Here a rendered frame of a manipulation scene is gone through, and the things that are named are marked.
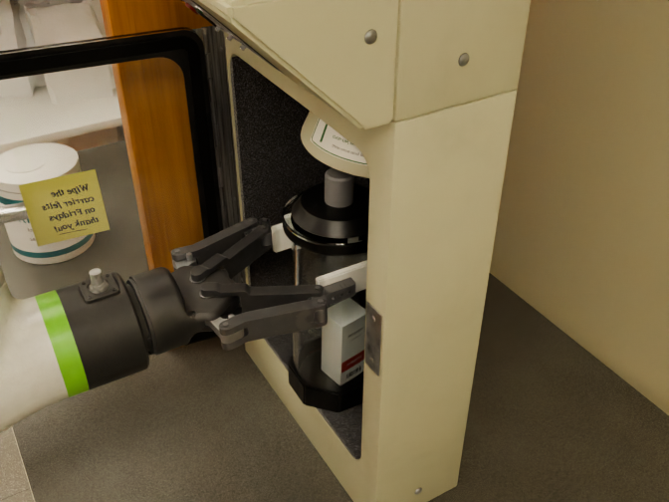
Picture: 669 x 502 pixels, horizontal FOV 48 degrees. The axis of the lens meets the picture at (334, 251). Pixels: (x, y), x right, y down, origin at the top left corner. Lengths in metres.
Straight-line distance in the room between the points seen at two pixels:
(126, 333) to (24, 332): 0.08
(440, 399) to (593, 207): 0.39
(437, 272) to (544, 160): 0.47
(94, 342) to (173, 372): 0.37
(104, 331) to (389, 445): 0.29
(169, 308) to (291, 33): 0.30
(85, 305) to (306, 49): 0.31
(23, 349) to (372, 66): 0.35
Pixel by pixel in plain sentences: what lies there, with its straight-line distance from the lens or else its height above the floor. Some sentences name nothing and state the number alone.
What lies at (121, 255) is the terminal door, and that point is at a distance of 0.87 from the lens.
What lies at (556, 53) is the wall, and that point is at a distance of 1.01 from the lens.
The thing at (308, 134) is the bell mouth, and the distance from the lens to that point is 0.69.
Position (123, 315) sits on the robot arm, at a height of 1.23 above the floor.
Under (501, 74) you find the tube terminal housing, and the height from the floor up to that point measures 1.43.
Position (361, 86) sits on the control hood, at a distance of 0.49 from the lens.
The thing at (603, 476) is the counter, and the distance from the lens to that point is 0.93.
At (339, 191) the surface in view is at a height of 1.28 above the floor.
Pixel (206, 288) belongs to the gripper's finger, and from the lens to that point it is 0.68.
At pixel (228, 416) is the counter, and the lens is 0.94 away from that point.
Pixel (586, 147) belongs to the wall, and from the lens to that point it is 1.00.
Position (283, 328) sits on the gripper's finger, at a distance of 0.67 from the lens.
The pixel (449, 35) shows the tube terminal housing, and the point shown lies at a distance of 0.52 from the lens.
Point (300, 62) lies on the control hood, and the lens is 0.46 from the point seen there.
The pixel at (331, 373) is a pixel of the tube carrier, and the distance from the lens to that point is 0.79.
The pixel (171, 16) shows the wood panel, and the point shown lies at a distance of 0.83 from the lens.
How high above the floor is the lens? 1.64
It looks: 36 degrees down
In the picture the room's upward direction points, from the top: straight up
